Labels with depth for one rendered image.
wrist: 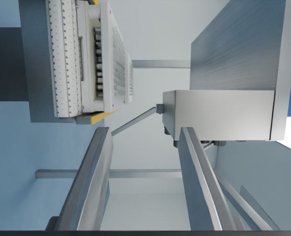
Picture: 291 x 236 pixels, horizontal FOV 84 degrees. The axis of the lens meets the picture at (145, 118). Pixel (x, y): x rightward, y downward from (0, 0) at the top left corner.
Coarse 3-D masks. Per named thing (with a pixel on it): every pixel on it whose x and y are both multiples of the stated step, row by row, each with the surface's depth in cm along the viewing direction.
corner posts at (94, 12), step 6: (90, 6) 35; (96, 6) 35; (90, 12) 35; (96, 12) 35; (90, 18) 37; (96, 18) 37; (96, 102) 38; (102, 102) 38; (96, 108) 38; (102, 108) 38
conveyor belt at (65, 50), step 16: (48, 0) 31; (64, 0) 31; (48, 16) 31; (64, 16) 32; (48, 32) 32; (64, 32) 32; (64, 48) 32; (80, 48) 38; (64, 64) 33; (80, 64) 38; (64, 80) 33; (80, 80) 38; (64, 96) 33; (80, 96) 38; (64, 112) 34; (80, 112) 38
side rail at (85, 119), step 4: (132, 100) 155; (124, 104) 92; (92, 112) 43; (96, 112) 43; (100, 112) 43; (80, 116) 36; (84, 116) 35; (88, 116) 36; (92, 116) 36; (76, 120) 34; (80, 120) 34; (84, 120) 34; (88, 120) 34; (80, 124) 34; (84, 124) 34; (88, 124) 34
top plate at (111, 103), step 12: (108, 12) 35; (108, 24) 35; (108, 36) 36; (120, 36) 52; (108, 48) 36; (108, 60) 36; (108, 72) 37; (108, 84) 37; (108, 96) 38; (120, 96) 52; (108, 108) 38
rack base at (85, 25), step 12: (84, 12) 35; (84, 24) 35; (96, 24) 42; (84, 36) 36; (84, 48) 36; (84, 60) 36; (84, 72) 38; (84, 84) 37; (96, 84) 42; (84, 96) 38; (96, 96) 41; (84, 108) 38
